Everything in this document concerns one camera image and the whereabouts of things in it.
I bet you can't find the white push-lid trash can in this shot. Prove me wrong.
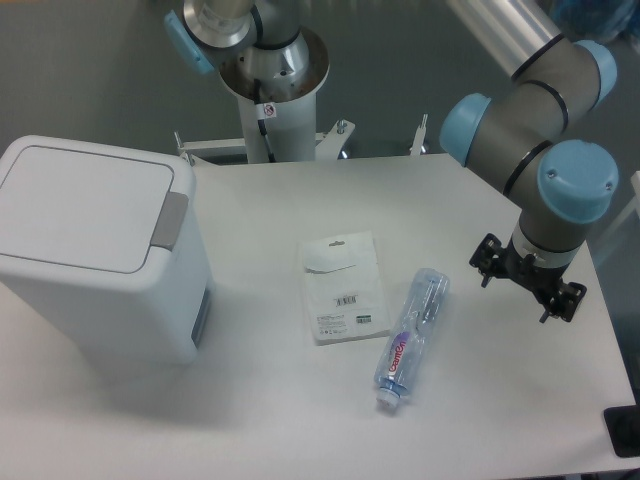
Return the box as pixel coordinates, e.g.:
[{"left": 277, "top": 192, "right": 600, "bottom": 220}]
[{"left": 1, "top": 135, "right": 213, "bottom": 364}]

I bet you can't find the white metal base frame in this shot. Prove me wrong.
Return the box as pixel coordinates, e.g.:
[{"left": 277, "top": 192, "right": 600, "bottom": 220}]
[{"left": 174, "top": 113, "right": 430, "bottom": 165}]

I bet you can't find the white frame at right edge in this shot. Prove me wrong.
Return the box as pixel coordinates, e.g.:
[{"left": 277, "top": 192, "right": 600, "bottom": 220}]
[{"left": 591, "top": 171, "right": 639, "bottom": 268}]

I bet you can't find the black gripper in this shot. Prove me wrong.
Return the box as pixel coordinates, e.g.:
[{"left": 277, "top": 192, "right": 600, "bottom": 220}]
[{"left": 469, "top": 233, "right": 587, "bottom": 323}]

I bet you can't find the clear plastic water bottle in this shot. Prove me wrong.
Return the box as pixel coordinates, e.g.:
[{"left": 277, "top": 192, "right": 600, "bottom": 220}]
[{"left": 374, "top": 268, "right": 449, "bottom": 413}]

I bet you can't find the black device at table edge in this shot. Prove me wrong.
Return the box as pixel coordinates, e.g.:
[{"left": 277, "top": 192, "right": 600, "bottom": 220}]
[{"left": 603, "top": 405, "right": 639, "bottom": 458}]

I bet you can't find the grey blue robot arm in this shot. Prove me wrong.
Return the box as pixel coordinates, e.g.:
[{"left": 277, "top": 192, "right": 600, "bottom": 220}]
[{"left": 164, "top": 1, "right": 618, "bottom": 321}]

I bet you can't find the blue plastic bag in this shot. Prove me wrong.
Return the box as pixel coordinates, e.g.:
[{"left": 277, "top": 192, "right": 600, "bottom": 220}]
[{"left": 549, "top": 0, "right": 639, "bottom": 43}]

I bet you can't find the white plastic packaging bag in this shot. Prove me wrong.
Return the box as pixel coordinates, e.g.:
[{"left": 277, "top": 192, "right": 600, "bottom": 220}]
[{"left": 301, "top": 231, "right": 390, "bottom": 345}]

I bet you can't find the black cable on pedestal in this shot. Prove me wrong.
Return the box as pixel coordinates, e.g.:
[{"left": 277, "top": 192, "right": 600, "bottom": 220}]
[{"left": 252, "top": 79, "right": 277, "bottom": 164}]

